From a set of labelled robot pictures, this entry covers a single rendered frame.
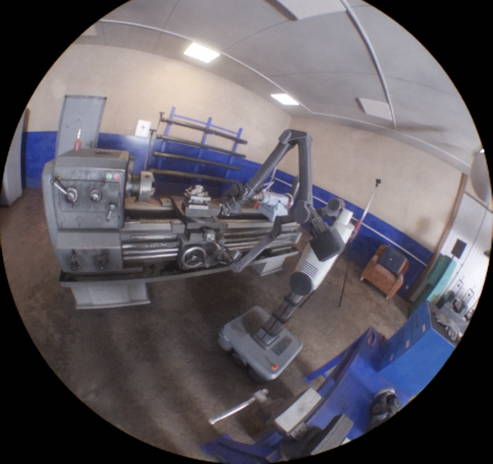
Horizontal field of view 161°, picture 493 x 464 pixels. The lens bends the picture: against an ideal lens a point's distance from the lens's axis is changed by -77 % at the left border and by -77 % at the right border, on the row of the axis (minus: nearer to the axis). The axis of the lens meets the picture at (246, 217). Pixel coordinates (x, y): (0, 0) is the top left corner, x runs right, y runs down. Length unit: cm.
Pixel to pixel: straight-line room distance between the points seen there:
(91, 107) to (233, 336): 469
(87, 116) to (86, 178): 339
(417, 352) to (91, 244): 197
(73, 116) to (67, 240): 359
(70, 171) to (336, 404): 182
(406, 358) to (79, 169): 208
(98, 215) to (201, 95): 403
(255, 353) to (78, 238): 155
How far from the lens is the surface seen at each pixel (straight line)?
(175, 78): 470
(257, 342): 156
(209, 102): 487
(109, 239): 134
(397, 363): 114
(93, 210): 132
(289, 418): 53
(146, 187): 141
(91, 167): 125
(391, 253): 434
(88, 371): 172
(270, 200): 216
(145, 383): 160
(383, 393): 103
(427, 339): 106
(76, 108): 468
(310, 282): 102
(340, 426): 62
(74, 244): 138
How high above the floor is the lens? 155
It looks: 20 degrees down
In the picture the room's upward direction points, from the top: 19 degrees clockwise
